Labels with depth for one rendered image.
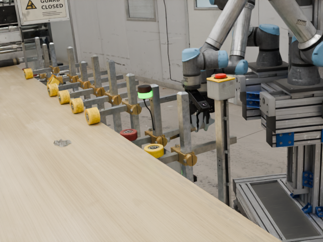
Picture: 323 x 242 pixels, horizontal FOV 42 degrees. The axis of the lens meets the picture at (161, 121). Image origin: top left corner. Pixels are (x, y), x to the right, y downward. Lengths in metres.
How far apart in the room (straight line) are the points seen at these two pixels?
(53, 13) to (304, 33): 2.90
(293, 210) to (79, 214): 1.62
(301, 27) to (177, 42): 4.42
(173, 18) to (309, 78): 4.31
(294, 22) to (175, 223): 1.04
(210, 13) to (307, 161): 3.43
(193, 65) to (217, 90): 0.37
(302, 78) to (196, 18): 3.87
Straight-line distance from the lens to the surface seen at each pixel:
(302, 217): 2.59
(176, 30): 6.17
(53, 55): 3.51
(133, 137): 1.91
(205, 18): 5.67
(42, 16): 4.28
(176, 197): 1.33
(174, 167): 1.94
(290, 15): 1.86
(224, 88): 1.42
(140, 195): 1.36
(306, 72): 2.06
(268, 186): 2.91
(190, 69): 1.76
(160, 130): 1.94
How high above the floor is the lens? 1.54
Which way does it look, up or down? 18 degrees down
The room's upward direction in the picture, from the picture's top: 5 degrees counter-clockwise
